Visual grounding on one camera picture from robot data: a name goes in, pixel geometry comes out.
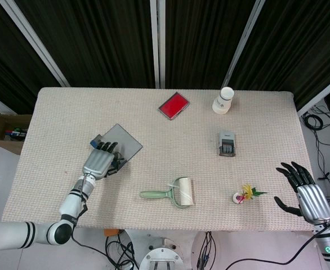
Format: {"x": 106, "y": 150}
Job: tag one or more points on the red ink pad case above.
{"x": 174, "y": 106}

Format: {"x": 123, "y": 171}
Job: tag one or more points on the orange plastic piece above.
{"x": 111, "y": 233}

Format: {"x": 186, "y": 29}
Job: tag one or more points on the round white robot base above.
{"x": 160, "y": 257}

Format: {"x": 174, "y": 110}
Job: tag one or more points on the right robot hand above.
{"x": 314, "y": 202}

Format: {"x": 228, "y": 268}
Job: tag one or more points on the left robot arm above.
{"x": 41, "y": 232}

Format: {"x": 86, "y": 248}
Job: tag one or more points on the white upright frame post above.
{"x": 157, "y": 42}

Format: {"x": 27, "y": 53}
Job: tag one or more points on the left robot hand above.
{"x": 98, "y": 163}

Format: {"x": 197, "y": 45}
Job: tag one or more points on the beige woven tablecloth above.
{"x": 165, "y": 157}

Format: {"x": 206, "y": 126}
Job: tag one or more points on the colourful feather shuttlecock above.
{"x": 238, "y": 198}

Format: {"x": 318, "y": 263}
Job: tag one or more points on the cardboard box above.
{"x": 1, "y": 126}

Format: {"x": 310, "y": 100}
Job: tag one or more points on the green lint roller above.
{"x": 186, "y": 191}

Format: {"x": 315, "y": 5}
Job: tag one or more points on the black pleated curtain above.
{"x": 103, "y": 42}

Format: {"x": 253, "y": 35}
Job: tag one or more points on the grey dustpan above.
{"x": 127, "y": 140}

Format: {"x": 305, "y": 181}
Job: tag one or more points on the white bottle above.
{"x": 222, "y": 101}

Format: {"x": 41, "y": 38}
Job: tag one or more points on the grey date stamp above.
{"x": 226, "y": 142}

